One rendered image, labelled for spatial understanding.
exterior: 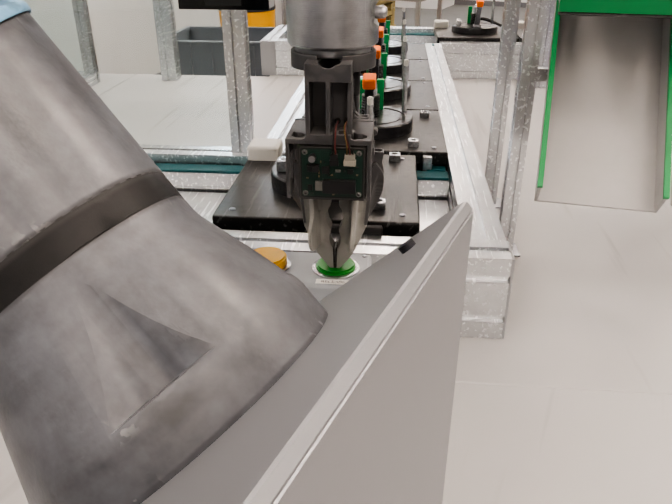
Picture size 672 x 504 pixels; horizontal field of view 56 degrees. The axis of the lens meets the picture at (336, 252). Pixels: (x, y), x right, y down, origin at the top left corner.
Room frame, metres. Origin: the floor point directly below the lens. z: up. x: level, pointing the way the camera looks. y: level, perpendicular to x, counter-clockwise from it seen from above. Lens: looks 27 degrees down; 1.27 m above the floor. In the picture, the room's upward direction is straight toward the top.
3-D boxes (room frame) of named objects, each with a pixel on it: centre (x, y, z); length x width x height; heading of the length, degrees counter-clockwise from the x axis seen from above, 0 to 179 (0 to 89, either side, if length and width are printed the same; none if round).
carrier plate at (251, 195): (0.78, 0.01, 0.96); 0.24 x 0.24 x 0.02; 85
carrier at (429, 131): (1.04, -0.06, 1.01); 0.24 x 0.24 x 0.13; 85
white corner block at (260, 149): (0.89, 0.10, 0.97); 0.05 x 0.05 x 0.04; 85
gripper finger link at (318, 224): (0.54, 0.02, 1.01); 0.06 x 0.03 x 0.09; 175
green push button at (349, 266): (0.57, 0.00, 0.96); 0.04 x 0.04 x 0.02
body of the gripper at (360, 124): (0.54, 0.00, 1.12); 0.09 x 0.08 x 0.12; 175
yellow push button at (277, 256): (0.57, 0.07, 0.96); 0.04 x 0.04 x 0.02
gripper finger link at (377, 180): (0.56, -0.02, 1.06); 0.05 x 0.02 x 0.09; 85
